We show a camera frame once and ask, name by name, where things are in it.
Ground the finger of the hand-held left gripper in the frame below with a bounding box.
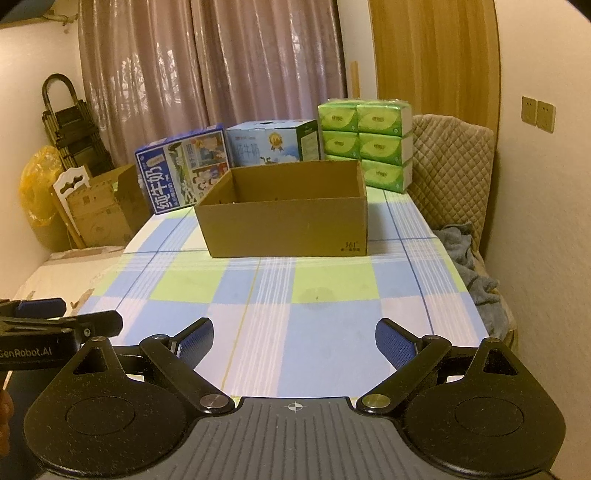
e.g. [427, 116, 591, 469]
[0, 298, 68, 319]
[0, 310, 123, 340]

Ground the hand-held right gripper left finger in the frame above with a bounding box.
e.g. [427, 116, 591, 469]
[60, 318, 234, 415]

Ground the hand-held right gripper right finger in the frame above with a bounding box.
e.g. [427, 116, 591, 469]
[356, 318, 522, 415]

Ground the brown cardboard box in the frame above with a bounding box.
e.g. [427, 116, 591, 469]
[194, 159, 369, 258]

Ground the checkered bed sheet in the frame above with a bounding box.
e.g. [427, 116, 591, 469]
[74, 189, 490, 402]

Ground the grey cloth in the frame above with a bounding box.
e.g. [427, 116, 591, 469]
[434, 222, 509, 337]

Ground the brown cardboard carton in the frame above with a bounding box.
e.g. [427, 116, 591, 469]
[67, 164, 151, 247]

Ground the yellow plastic bag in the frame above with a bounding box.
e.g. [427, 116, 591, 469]
[18, 145, 63, 227]

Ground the white cardboard piece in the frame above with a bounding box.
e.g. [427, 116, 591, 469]
[48, 165, 93, 247]

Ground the dark blue milk carton box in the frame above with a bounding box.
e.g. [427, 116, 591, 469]
[135, 124, 232, 217]

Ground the stack of green tissue packs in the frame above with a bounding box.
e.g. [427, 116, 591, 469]
[317, 98, 414, 193]

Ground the light blue milk carton box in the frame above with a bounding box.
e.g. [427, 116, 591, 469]
[225, 119, 322, 168]

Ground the pink sheer curtain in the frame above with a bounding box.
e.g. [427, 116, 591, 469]
[78, 0, 347, 167]

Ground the wooden door panel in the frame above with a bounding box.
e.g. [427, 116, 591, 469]
[368, 0, 502, 130]

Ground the white wardrobe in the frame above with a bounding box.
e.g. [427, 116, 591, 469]
[337, 0, 370, 116]

